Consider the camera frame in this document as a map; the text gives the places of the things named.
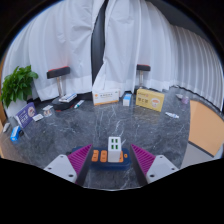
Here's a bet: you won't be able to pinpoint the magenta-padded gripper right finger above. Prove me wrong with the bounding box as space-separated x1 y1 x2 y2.
129 143 180 186

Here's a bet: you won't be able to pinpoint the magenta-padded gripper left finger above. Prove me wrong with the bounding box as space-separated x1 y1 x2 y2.
43 143 95 186

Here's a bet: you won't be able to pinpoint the white charger block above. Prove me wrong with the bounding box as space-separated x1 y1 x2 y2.
107 135 123 163

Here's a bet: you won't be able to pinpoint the blue power strip orange sockets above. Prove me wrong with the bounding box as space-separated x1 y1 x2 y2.
70 145 132 170

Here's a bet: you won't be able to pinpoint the white tube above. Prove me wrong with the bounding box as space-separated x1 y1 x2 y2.
164 111 180 120

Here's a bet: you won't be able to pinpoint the small white card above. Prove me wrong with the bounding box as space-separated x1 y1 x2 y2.
32 113 45 122

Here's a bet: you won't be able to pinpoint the small clear packet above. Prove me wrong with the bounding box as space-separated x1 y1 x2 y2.
42 104 54 118

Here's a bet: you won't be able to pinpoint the orange panel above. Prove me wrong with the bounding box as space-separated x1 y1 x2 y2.
187 99 224 158

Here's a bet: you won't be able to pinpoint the purple box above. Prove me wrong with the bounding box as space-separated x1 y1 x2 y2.
15 101 38 129

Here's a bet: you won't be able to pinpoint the white marker pen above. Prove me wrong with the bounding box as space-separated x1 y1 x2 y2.
73 99 86 110

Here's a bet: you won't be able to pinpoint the yellow box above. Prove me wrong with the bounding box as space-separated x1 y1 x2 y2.
135 88 166 113

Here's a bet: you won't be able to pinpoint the flat white and blue box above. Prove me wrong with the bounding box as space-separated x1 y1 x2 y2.
58 92 78 103

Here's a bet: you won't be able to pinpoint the small blue and white box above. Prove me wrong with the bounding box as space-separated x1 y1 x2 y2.
122 93 133 107

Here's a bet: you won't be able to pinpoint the white and orange box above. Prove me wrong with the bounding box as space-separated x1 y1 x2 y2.
92 88 120 106

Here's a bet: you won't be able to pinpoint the green potted plant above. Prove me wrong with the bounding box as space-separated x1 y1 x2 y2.
0 64 39 118

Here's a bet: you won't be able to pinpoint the stool with red-black seat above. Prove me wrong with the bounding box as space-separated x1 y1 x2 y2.
135 63 152 91
46 65 78 111

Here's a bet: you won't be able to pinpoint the white curtain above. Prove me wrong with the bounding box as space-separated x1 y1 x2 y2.
1 0 106 102
92 0 224 111

